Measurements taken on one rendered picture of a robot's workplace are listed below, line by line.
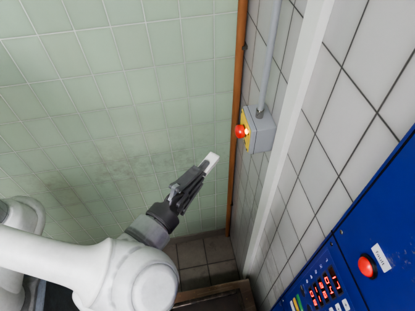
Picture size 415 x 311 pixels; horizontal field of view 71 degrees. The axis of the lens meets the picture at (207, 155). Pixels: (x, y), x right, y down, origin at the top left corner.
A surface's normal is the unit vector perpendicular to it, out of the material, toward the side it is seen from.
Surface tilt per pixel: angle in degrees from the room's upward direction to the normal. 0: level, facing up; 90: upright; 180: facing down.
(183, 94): 90
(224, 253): 0
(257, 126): 0
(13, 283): 89
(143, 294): 50
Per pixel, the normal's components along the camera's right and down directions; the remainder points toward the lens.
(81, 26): 0.18, 0.78
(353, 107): -0.98, 0.16
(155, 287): 0.60, -0.15
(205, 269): -0.03, -0.61
